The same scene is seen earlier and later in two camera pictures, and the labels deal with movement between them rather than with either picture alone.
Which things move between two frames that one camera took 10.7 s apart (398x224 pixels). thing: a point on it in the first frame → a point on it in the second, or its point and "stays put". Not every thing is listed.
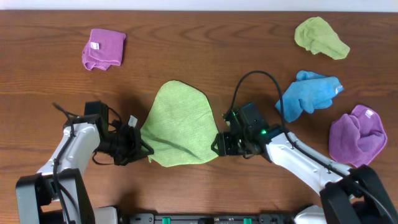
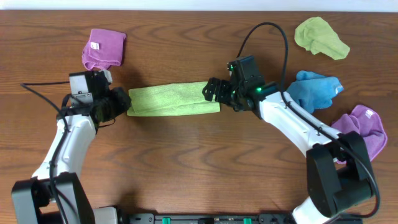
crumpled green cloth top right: [316, 35] stays put
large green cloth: [180, 127] → [173, 98]
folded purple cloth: [104, 48] stays put
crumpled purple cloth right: [356, 139] stays put
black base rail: [209, 218] stays put
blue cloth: [308, 92] stays put
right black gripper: [224, 147] → [222, 85]
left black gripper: [137, 150] → [120, 96]
